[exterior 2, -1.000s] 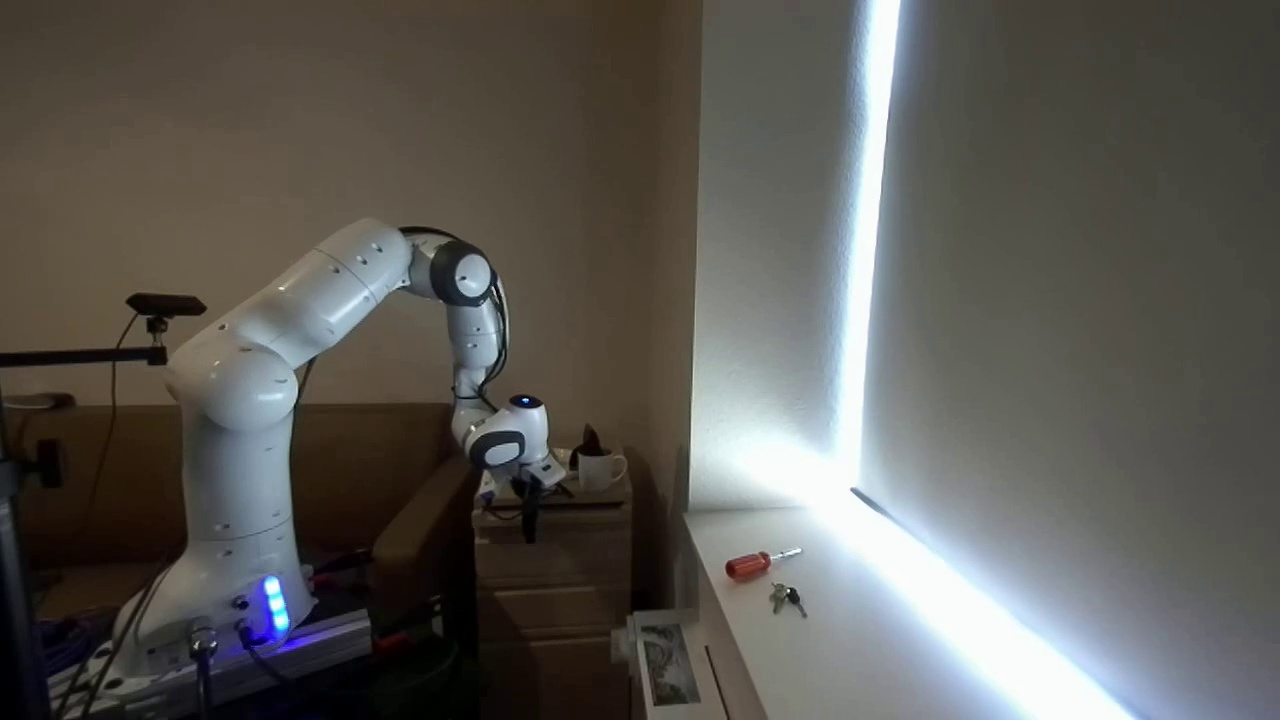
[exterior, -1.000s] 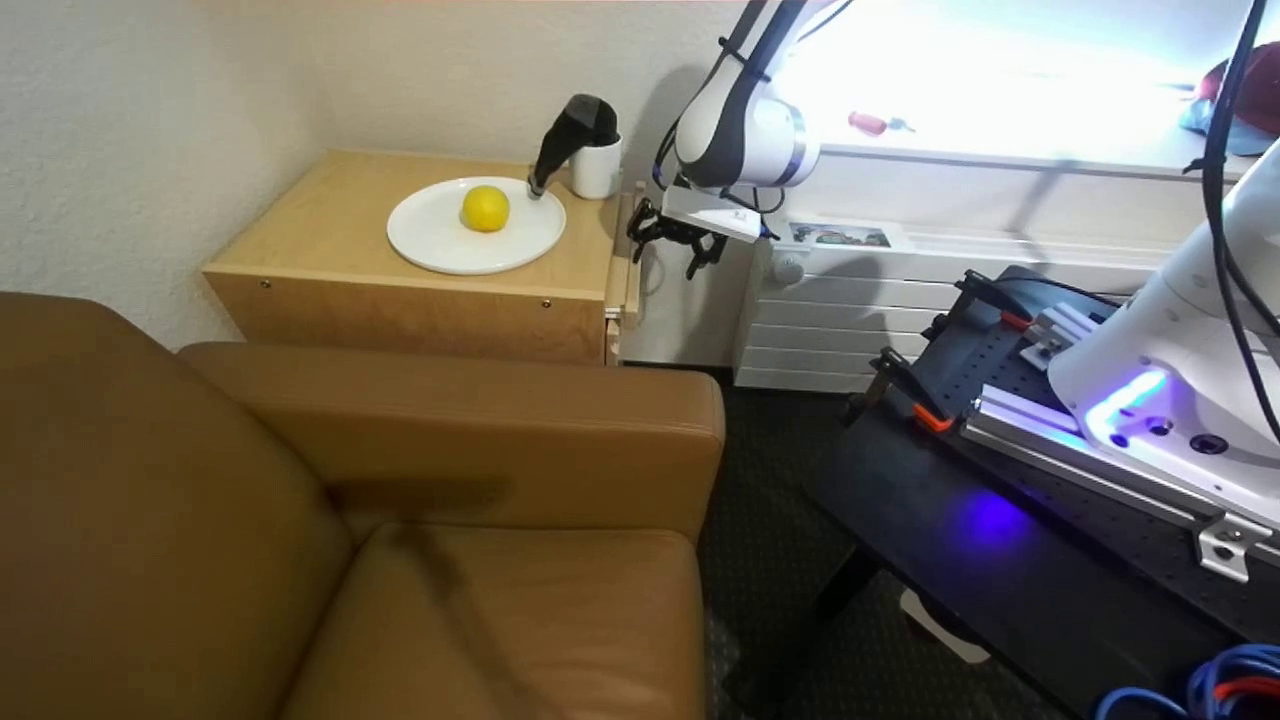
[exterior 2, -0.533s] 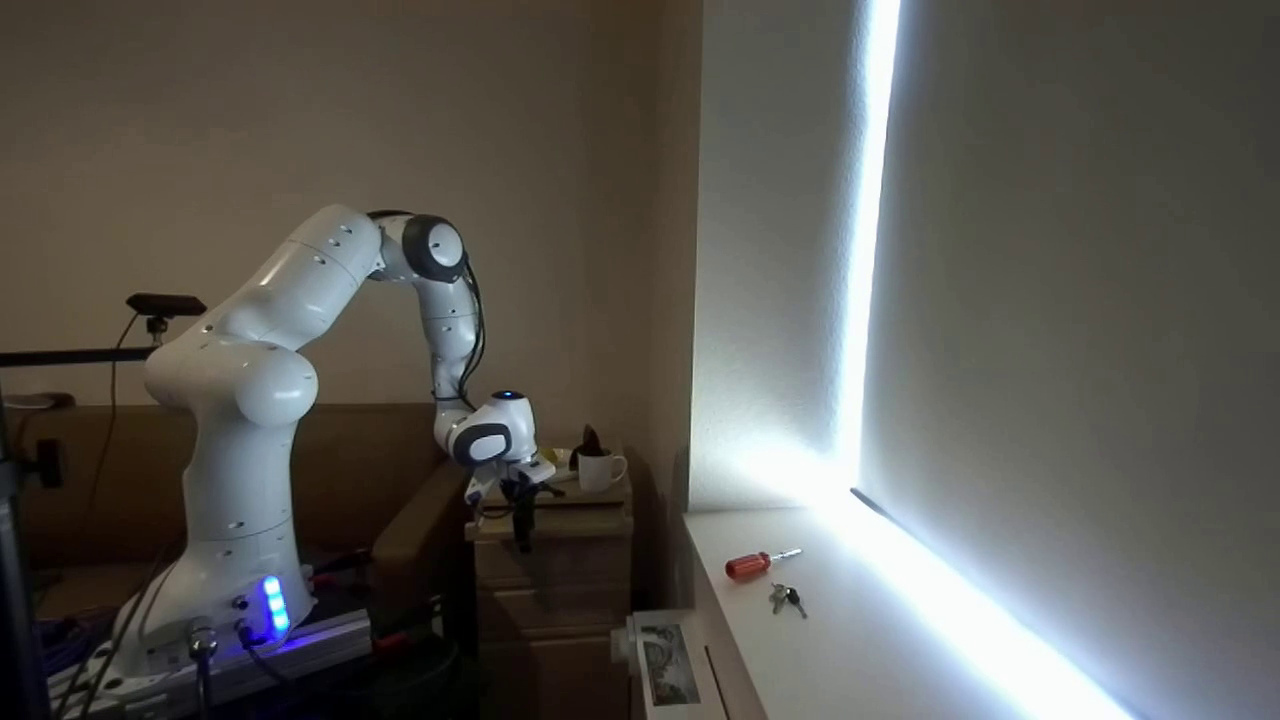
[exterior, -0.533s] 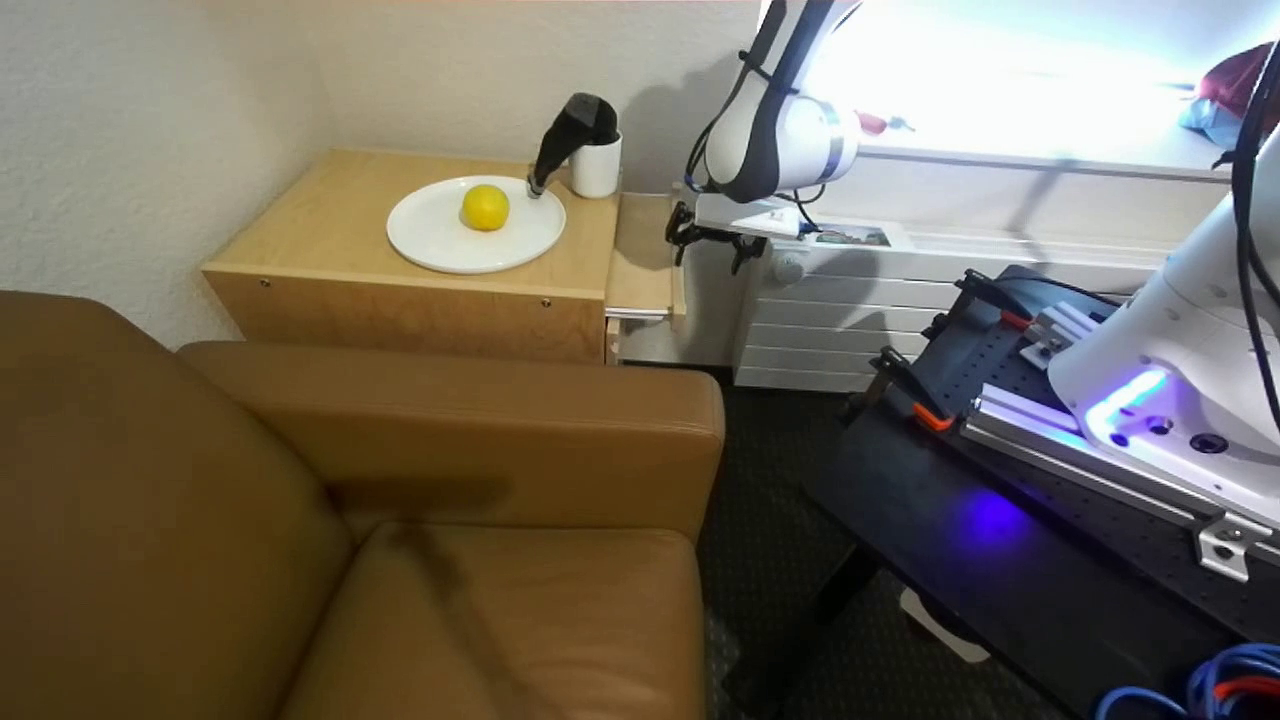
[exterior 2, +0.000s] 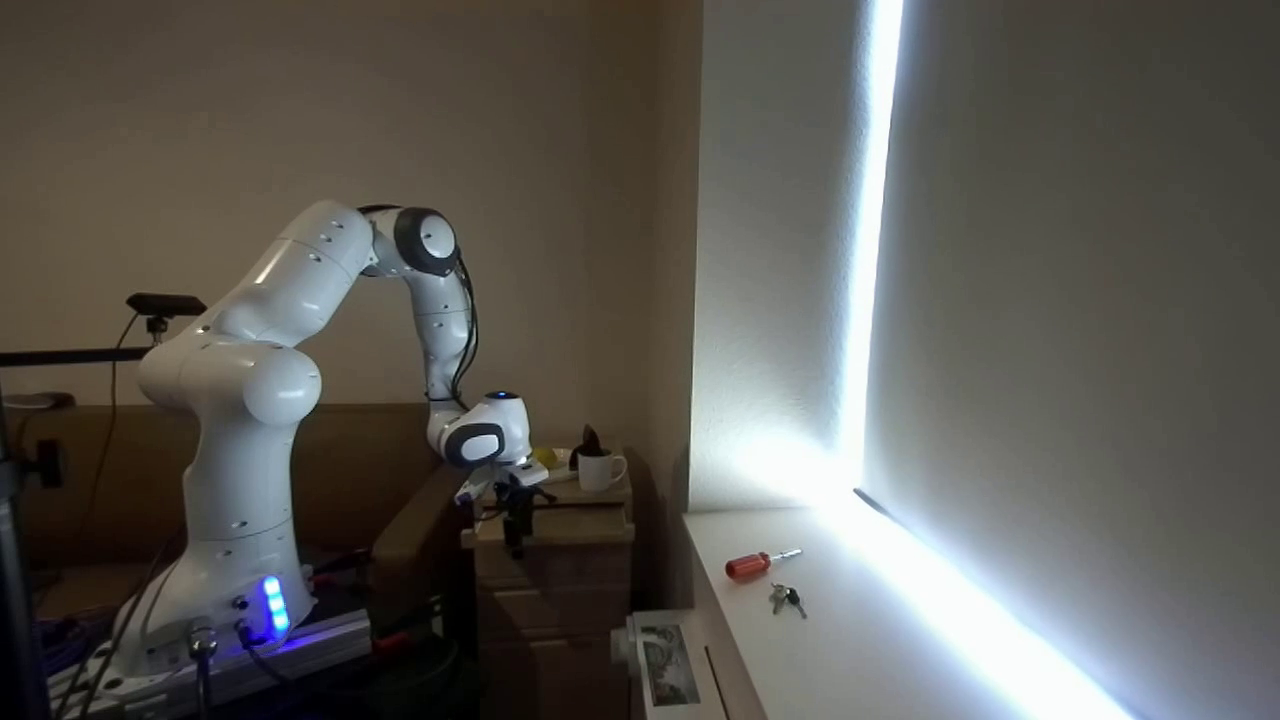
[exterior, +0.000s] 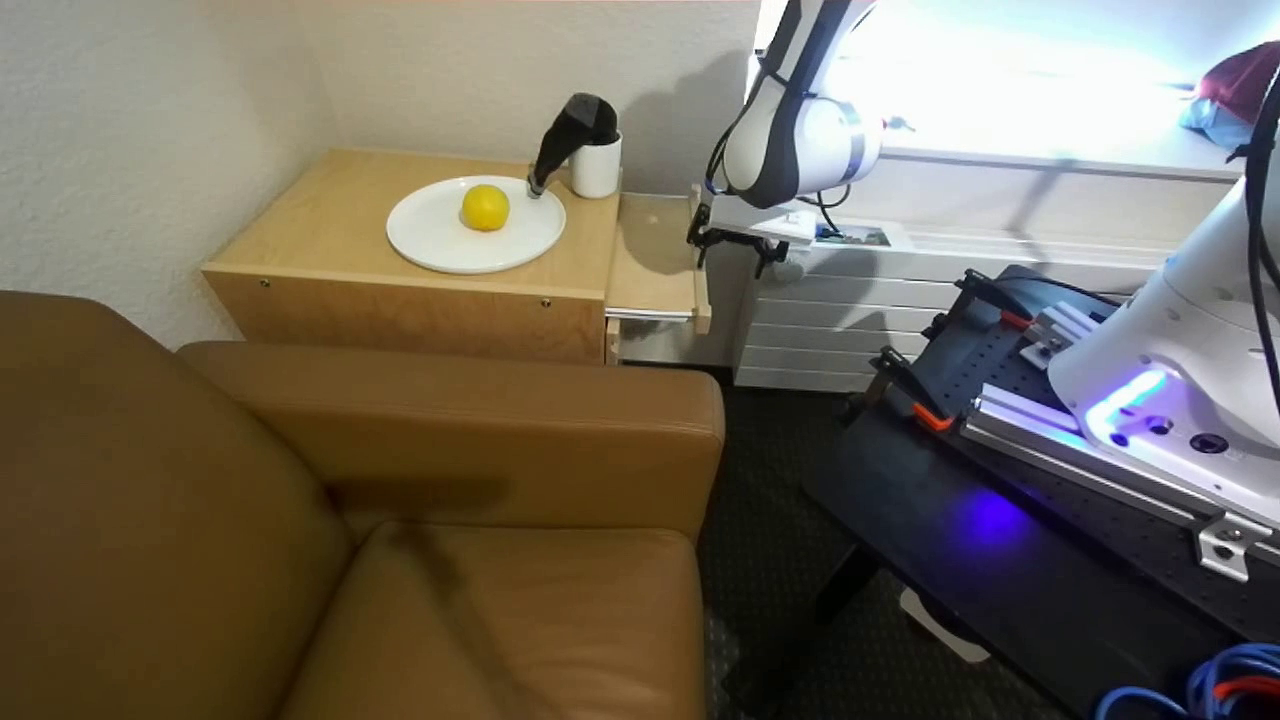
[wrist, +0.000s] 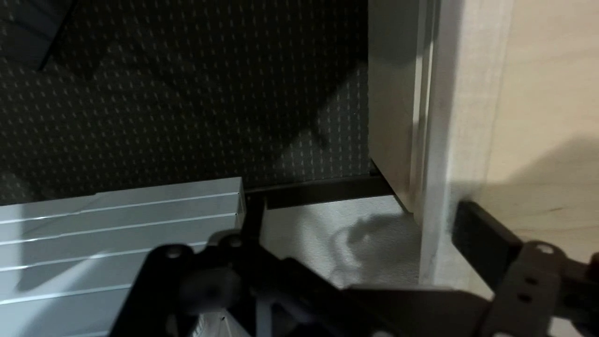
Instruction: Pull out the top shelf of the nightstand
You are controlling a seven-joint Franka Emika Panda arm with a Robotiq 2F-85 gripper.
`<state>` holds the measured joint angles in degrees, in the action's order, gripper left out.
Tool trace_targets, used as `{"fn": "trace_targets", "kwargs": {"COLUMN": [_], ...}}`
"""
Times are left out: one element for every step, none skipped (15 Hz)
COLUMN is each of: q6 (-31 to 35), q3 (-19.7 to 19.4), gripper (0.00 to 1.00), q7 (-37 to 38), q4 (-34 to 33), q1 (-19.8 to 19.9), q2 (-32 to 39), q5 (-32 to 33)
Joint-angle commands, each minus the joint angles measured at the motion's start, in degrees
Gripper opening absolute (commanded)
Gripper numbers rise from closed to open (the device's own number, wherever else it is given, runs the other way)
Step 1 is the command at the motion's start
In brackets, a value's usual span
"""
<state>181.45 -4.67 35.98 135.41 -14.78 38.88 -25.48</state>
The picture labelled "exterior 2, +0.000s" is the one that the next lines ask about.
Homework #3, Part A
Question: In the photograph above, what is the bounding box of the black camera on stand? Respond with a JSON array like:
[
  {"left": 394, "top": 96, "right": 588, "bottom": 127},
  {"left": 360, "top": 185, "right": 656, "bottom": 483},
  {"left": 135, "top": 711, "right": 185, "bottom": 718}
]
[{"left": 124, "top": 288, "right": 205, "bottom": 341}]

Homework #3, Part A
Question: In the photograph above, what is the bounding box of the brown leather armchair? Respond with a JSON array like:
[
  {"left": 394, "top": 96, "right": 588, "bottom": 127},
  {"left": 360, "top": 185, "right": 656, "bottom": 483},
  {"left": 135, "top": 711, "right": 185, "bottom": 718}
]
[{"left": 0, "top": 399, "right": 484, "bottom": 636}]

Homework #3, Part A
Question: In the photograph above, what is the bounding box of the white mug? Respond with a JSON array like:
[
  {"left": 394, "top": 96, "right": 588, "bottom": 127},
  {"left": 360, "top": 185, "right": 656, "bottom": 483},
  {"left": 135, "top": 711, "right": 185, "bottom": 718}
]
[{"left": 573, "top": 447, "right": 633, "bottom": 501}]

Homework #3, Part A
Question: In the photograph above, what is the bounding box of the grey window roller blind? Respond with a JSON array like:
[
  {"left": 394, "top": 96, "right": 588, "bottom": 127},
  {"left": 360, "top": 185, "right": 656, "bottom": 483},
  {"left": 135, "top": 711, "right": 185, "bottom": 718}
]
[{"left": 860, "top": 0, "right": 1280, "bottom": 720}]

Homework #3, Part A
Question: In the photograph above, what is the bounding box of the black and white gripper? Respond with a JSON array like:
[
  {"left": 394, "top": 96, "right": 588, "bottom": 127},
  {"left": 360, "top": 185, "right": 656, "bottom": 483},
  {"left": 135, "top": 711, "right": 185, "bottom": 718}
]
[{"left": 455, "top": 456, "right": 555, "bottom": 565}]

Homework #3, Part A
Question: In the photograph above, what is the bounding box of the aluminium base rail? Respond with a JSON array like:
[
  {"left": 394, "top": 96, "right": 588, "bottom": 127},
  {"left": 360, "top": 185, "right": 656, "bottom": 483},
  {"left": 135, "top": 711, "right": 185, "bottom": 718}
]
[{"left": 44, "top": 604, "right": 379, "bottom": 718}]

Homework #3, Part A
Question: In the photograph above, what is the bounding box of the black tool in mug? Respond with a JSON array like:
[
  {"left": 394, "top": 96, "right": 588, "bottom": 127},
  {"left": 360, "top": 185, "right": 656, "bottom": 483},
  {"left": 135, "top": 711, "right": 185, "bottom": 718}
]
[{"left": 567, "top": 422, "right": 609, "bottom": 473}]

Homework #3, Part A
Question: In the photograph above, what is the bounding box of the black camera boom pole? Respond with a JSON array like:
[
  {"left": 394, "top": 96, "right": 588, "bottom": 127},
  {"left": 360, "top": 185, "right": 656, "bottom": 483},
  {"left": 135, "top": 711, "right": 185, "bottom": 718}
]
[{"left": 0, "top": 346, "right": 152, "bottom": 373}]

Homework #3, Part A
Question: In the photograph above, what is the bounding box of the small bunch of keys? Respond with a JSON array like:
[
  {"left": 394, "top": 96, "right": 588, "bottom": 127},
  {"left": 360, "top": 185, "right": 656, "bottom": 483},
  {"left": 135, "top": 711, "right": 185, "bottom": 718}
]
[{"left": 764, "top": 579, "right": 810, "bottom": 623}]

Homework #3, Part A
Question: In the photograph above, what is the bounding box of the white window sill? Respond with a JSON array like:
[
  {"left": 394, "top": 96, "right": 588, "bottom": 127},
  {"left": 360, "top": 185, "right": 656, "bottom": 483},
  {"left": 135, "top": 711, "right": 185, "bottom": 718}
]
[{"left": 681, "top": 501, "right": 1151, "bottom": 720}]

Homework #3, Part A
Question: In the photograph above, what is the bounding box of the light wooden nightstand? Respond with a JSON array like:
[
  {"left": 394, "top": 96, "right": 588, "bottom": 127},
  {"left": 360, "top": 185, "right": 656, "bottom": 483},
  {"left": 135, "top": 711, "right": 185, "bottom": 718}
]
[{"left": 455, "top": 456, "right": 638, "bottom": 720}]

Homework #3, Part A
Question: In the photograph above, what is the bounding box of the wooden nightstand drawer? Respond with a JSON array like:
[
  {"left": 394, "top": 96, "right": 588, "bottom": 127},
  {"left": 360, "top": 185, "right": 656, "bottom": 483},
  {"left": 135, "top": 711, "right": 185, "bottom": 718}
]
[{"left": 461, "top": 508, "right": 638, "bottom": 555}]

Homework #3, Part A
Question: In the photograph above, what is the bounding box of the red-handled screwdriver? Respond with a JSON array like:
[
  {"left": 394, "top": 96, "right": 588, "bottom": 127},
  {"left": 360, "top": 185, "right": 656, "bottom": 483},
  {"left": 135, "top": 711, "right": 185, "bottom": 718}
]
[{"left": 719, "top": 541, "right": 807, "bottom": 586}]

